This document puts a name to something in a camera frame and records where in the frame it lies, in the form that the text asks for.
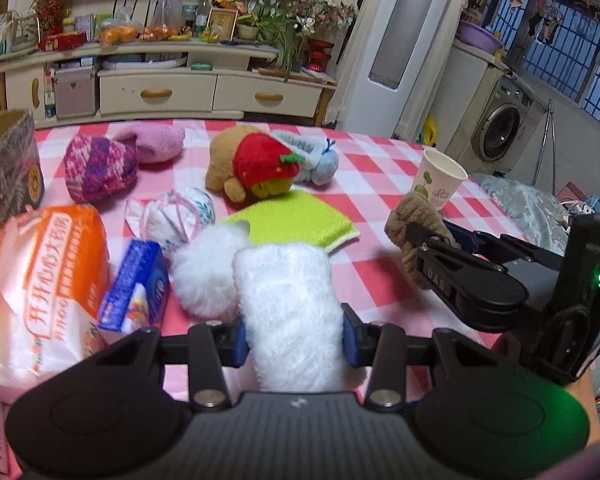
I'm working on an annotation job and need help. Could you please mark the brown plush toy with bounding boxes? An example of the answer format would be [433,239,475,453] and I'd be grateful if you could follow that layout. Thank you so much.
[384,192,461,291]

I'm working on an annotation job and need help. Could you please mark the red snack box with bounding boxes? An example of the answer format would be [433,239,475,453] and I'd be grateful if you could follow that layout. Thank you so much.
[39,31,88,51]

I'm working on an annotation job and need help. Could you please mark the purple plastic basin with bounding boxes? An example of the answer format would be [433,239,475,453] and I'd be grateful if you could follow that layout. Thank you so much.
[455,21,504,55]

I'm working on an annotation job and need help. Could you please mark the white fluffy plush cloth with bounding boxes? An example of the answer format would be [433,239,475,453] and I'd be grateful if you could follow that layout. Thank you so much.
[234,242,367,394]

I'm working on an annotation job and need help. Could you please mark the red berry bouquet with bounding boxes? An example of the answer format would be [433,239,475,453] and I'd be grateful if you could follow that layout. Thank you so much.
[32,0,67,36]

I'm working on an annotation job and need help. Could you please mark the cream television cabinet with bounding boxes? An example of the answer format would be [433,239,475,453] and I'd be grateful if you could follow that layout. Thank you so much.
[0,37,338,127]

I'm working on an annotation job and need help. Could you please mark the green sponge cloth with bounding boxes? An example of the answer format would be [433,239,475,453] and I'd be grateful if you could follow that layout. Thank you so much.
[219,191,361,254]

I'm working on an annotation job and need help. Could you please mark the white fluffy pompom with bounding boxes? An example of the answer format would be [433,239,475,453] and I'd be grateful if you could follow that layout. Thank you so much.
[170,222,253,319]

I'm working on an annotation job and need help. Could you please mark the red white checked tablecloth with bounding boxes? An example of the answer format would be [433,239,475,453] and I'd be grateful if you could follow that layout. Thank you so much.
[0,119,600,480]

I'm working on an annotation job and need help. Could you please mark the pink plush slipper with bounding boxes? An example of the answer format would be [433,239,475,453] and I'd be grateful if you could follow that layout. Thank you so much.
[111,124,187,164]

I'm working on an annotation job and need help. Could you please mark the person's right forearm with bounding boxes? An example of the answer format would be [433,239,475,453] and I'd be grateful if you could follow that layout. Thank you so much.
[567,372,600,446]

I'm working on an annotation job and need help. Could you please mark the silver washing machine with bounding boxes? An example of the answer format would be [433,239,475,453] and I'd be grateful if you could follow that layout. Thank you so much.
[470,67,546,176]

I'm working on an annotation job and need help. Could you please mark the white paper cup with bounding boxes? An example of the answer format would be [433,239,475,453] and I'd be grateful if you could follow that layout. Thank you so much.
[412,147,468,211]

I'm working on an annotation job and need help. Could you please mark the red vase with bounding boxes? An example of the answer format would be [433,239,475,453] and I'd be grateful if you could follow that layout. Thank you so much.
[307,39,334,75]

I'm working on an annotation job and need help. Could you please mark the small framed picture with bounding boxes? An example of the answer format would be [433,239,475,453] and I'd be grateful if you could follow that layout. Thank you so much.
[207,8,239,42]

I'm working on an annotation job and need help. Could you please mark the bag of oranges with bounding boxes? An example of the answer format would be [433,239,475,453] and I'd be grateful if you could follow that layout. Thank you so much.
[99,7,142,44]

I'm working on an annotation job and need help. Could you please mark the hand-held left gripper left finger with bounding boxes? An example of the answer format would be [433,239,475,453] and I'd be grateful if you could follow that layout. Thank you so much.
[96,316,248,409]

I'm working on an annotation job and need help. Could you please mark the grey patterned bed cover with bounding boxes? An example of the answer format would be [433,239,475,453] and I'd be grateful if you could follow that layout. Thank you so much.
[472,172,581,256]

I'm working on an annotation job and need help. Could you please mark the patterned cardboard box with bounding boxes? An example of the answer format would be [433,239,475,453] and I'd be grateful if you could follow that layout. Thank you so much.
[0,109,46,241]

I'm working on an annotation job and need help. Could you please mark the white standing air conditioner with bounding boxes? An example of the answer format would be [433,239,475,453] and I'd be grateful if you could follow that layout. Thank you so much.
[337,0,463,139]

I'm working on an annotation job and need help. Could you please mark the grey blue plush toy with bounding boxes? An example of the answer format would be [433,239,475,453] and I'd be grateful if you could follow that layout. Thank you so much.
[270,130,341,189]

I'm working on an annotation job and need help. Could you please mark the white drawstring pouch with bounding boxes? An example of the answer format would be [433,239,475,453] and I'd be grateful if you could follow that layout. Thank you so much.
[125,186,216,257]

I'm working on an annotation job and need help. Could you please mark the pile of oranges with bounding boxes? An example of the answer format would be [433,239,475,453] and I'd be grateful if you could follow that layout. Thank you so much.
[140,25,179,42]

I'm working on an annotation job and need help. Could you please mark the blue small box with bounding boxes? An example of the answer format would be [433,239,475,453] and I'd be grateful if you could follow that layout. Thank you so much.
[97,239,171,335]

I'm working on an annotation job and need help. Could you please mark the clear plastic jug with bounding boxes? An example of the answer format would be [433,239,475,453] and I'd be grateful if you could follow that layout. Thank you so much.
[2,10,42,54]

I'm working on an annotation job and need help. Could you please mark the potted flower arrangement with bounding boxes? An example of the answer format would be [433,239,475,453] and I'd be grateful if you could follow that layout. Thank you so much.
[250,0,359,81]

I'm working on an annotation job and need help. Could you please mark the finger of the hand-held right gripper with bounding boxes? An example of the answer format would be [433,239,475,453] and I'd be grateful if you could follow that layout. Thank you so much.
[405,223,506,311]
[442,220,563,273]

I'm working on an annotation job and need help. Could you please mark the orange white snack bag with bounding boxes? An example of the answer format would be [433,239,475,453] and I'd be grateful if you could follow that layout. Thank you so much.
[0,203,112,377]

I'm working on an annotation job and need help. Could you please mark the brown bear plush strawberry hat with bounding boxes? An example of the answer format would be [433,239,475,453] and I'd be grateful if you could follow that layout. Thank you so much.
[205,125,301,206]

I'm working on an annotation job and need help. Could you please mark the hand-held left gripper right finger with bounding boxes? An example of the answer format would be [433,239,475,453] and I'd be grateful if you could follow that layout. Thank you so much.
[341,304,486,409]

